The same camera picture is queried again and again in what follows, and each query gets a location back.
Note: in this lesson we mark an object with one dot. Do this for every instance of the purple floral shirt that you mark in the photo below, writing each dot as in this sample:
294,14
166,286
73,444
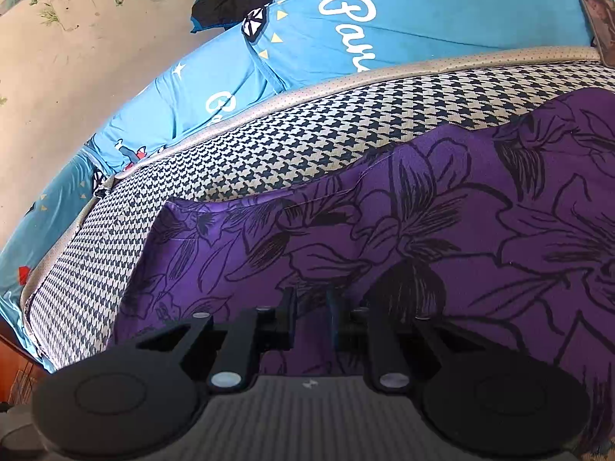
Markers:
432,225

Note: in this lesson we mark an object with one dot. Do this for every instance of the smartphone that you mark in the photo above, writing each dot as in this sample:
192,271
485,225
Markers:
600,14

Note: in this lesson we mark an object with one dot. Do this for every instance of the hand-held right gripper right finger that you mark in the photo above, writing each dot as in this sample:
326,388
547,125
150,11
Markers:
336,326

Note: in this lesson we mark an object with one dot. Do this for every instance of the black and blue jacket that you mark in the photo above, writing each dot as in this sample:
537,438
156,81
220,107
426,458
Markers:
226,7

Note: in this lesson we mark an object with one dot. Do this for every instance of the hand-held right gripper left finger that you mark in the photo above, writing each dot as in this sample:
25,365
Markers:
286,326

